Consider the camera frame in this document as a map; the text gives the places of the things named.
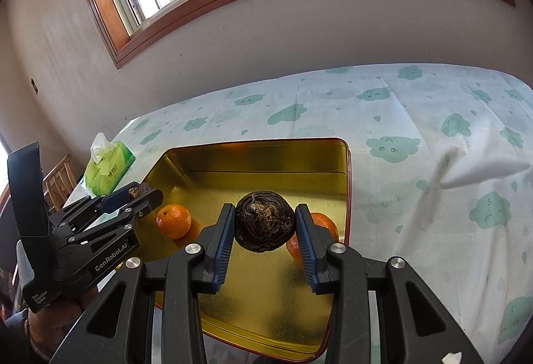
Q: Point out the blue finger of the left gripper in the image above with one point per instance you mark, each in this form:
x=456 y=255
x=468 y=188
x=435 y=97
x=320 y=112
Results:
x=111 y=226
x=89 y=209

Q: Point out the wooden chair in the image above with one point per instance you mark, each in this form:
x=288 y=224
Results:
x=59 y=183

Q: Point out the small dark wrinkled fruit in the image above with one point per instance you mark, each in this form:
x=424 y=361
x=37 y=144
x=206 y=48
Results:
x=139 y=190

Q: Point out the red gold toffee tin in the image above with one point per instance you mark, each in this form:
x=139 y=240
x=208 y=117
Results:
x=265 y=305

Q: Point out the small orange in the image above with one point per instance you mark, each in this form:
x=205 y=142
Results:
x=173 y=221

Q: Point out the dark wall socket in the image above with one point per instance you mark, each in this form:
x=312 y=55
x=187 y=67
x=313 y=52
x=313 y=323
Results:
x=35 y=88

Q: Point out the large dark wrinkled fruit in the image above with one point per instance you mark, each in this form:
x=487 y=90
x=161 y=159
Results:
x=264 y=221

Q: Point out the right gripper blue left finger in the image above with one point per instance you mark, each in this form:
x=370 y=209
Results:
x=216 y=242

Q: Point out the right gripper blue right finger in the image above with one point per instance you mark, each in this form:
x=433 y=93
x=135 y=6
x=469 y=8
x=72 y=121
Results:
x=314 y=241

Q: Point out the white cloud-pattern tablecloth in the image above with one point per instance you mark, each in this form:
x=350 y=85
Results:
x=441 y=171

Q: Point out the person's left hand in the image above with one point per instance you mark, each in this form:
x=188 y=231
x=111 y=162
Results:
x=48 y=328

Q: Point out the green tissue pack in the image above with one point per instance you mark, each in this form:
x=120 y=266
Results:
x=107 y=165

